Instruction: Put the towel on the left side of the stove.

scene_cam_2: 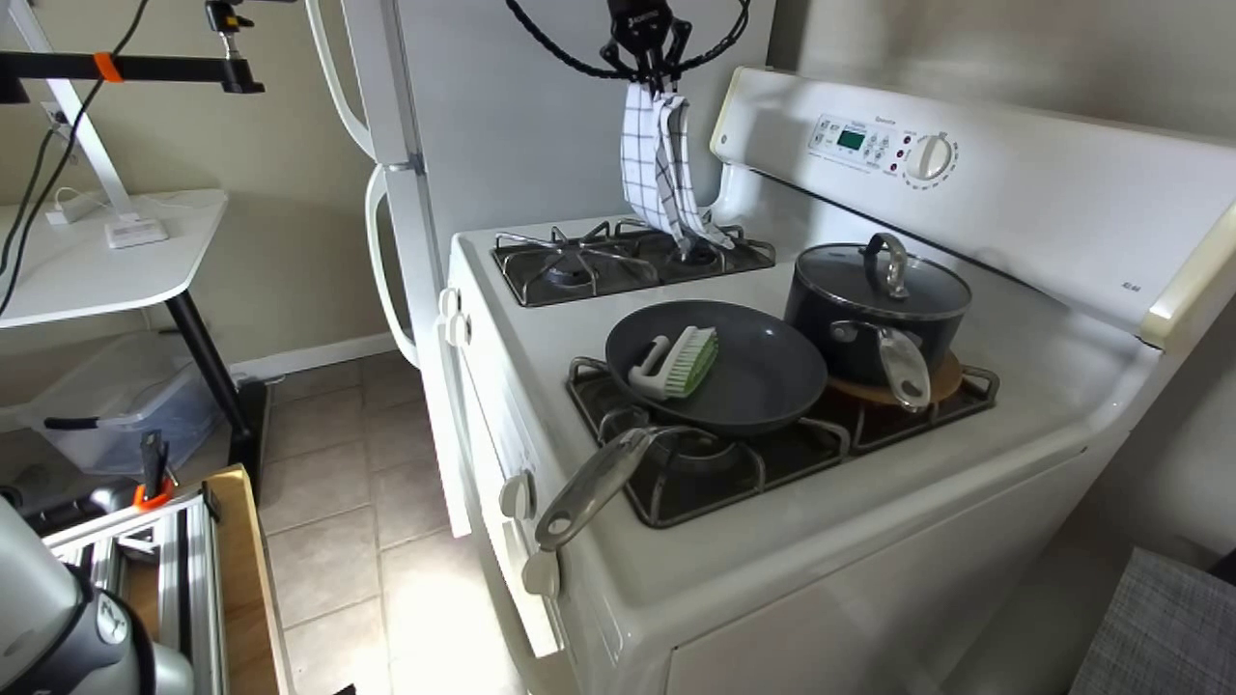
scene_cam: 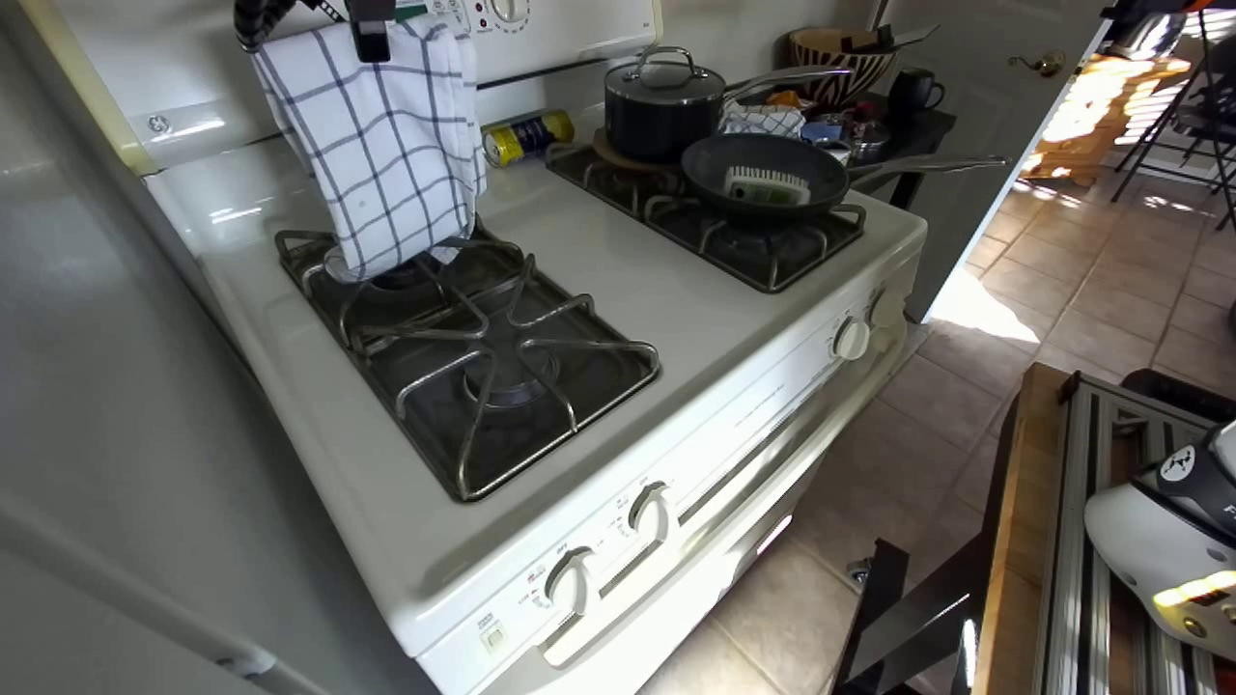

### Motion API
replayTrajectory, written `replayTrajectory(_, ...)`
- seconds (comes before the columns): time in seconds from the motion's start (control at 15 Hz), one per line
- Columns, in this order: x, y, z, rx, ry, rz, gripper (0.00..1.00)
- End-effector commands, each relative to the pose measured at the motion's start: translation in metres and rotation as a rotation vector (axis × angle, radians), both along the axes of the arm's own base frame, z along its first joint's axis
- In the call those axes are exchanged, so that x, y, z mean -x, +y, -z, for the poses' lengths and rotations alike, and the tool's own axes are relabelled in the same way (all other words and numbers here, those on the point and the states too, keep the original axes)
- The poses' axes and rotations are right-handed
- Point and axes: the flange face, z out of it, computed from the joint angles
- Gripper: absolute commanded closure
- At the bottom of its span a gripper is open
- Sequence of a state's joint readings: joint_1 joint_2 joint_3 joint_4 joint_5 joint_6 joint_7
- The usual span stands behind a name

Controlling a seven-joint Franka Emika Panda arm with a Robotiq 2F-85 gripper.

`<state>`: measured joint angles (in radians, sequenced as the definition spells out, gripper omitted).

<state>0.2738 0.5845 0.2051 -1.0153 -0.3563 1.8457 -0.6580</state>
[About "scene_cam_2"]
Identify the white blue checked towel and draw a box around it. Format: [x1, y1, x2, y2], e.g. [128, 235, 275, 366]
[617, 78, 742, 256]

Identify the white refrigerator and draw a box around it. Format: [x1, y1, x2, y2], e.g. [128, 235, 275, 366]
[297, 0, 780, 539]

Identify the orange black clamp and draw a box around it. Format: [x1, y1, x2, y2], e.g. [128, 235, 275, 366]
[128, 428, 182, 514]

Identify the oven control panel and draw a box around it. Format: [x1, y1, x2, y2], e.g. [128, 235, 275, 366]
[802, 104, 970, 187]

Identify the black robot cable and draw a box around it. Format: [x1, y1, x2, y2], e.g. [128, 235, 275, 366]
[503, 0, 757, 83]

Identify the white side table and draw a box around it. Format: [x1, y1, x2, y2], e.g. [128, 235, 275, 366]
[0, 184, 269, 492]

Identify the black grate under cookware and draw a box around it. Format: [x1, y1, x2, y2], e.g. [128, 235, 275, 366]
[558, 351, 1005, 531]

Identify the clear plastic bin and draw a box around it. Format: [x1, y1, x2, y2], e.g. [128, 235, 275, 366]
[0, 328, 225, 482]

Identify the thin black cable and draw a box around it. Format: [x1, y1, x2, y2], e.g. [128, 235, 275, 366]
[0, 0, 154, 315]

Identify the white power adapter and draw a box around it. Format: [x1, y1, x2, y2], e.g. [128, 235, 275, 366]
[100, 207, 175, 250]

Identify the grey checked mat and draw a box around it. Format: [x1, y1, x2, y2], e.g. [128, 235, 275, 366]
[1060, 543, 1236, 695]

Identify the black grate without cookware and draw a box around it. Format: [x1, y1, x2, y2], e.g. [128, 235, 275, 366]
[485, 214, 780, 313]

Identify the black saucepan with lid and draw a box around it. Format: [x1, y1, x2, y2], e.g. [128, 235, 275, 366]
[780, 231, 975, 418]

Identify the wooden board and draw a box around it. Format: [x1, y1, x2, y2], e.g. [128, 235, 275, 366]
[200, 462, 294, 695]

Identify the white gas stove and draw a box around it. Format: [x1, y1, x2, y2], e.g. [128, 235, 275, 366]
[431, 61, 1236, 695]

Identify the aluminium frame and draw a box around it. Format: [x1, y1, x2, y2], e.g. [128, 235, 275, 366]
[41, 489, 231, 695]

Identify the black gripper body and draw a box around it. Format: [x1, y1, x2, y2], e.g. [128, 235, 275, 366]
[607, 0, 696, 45]

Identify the round wooden trivet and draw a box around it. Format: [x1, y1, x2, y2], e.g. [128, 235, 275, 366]
[822, 351, 970, 418]

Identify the black bar with orange clamp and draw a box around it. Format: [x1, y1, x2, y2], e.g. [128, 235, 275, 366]
[0, 45, 269, 106]

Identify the green white scrub brush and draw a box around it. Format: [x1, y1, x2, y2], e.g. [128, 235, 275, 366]
[627, 320, 720, 406]

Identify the white stove knob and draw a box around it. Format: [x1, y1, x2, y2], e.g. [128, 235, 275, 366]
[431, 286, 471, 351]
[493, 468, 545, 550]
[516, 543, 565, 603]

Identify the black frying pan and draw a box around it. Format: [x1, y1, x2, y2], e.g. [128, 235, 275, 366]
[529, 297, 835, 558]

